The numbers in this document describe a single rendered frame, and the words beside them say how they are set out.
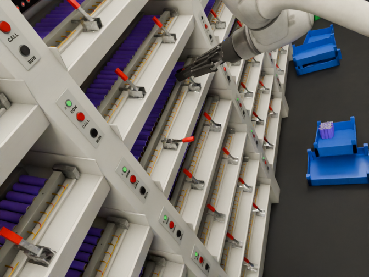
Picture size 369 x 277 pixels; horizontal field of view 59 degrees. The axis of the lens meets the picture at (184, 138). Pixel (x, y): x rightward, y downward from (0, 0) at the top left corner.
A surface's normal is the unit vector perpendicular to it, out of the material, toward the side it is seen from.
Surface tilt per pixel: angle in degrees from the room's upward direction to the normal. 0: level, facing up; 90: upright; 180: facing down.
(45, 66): 90
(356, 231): 0
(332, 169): 0
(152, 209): 90
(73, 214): 18
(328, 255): 0
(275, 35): 109
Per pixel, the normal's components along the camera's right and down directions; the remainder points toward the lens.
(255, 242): -0.15, -0.70
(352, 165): -0.43, -0.70
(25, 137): 0.95, 0.11
